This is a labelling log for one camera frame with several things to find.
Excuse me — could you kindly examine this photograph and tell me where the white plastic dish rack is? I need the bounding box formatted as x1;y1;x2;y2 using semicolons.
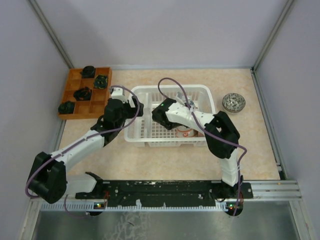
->
124;84;216;147

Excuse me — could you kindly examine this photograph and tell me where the grey patterned bowl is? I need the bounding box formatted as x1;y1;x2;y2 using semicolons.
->
222;93;246;113

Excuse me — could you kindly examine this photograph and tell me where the blue white patterned bowl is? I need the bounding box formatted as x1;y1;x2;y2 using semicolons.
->
188;99;197;109

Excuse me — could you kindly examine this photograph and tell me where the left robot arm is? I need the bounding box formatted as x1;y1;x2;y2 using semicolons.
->
25;97;144;204

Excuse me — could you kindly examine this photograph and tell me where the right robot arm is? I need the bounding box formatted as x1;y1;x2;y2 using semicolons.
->
151;98;243;199

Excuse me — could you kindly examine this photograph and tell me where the wooden compartment tray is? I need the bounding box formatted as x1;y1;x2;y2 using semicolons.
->
58;67;112;120

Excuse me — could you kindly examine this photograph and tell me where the green black rolled item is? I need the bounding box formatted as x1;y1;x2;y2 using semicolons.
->
93;74;109;89

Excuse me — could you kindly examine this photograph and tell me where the black orange rolled item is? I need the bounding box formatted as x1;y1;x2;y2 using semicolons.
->
73;86;92;101

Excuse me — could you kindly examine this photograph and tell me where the dark green rolled item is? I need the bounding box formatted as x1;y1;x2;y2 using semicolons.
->
58;101;75;115

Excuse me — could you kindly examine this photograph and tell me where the black rolled item top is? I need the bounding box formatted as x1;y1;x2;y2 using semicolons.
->
80;65;96;79

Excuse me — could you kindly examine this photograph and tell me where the red white patterned bowl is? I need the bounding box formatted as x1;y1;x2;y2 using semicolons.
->
175;125;197;138

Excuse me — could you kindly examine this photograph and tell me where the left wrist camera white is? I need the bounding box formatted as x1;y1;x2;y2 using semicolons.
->
110;87;127;103

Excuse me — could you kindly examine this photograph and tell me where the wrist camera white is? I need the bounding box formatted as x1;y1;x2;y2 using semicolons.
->
175;92;187;105
110;87;127;103

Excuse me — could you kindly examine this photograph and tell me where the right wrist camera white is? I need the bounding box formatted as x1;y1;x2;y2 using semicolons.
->
175;92;187;105

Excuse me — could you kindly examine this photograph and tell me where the white cable duct strip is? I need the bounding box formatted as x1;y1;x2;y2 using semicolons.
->
41;199;241;213

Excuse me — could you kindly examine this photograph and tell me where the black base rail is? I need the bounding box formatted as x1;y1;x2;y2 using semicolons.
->
75;180;238;208

